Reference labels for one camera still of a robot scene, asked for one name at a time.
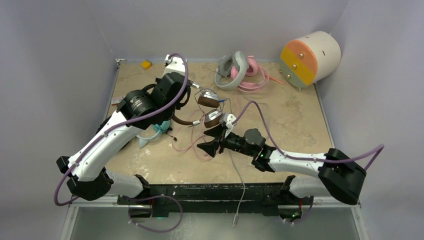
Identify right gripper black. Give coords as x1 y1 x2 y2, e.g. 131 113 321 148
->
196 124 255 159

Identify brown headphones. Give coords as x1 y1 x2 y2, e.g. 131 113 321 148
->
172 80 223 128

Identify blue earphones with cable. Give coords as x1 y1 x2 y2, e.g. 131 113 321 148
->
218 97 234 114

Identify teal white cat headphones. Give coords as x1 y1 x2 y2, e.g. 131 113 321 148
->
136 120 177 149

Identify pink headphones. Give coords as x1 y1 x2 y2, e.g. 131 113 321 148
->
172 55 287 163

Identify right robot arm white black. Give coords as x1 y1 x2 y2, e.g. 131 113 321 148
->
197 126 367 205

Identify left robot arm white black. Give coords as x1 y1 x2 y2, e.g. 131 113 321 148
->
56 72 190 205

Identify grey white headphones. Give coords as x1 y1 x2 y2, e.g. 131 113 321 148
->
214 51 249 91

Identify yellow small object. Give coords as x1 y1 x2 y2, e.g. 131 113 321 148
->
140 60 153 70

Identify small red white box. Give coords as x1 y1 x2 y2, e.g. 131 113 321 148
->
110 96 124 106

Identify round drawer cabinet orange yellow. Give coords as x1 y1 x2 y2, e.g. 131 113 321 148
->
279 31 342 90

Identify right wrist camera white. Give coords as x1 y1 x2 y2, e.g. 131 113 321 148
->
219 112 237 138

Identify white usb cable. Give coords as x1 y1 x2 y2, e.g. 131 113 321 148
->
228 150 248 228

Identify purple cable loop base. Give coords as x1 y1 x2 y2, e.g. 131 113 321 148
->
128 194 183 233

